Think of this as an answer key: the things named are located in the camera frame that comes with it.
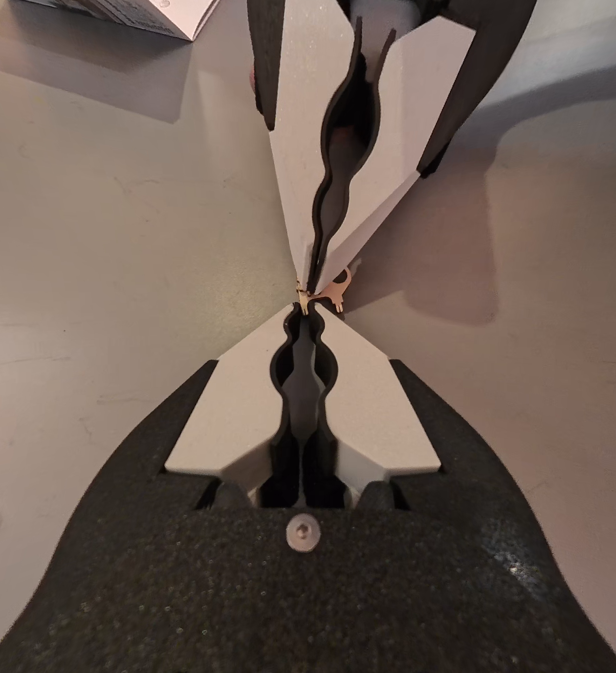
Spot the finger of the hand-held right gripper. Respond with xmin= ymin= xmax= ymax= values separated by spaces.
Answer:
xmin=268 ymin=0 xmax=365 ymax=287
xmin=315 ymin=21 xmax=478 ymax=294

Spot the white instruction booklet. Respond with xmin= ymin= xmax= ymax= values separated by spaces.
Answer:
xmin=8 ymin=0 xmax=223 ymax=42

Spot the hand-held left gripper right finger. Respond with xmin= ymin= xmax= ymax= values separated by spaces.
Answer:
xmin=309 ymin=309 xmax=443 ymax=501

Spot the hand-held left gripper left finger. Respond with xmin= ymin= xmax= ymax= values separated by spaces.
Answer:
xmin=164 ymin=306 xmax=302 ymax=504

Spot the wooden frame piece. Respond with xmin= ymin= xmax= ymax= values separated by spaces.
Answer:
xmin=296 ymin=265 xmax=352 ymax=316

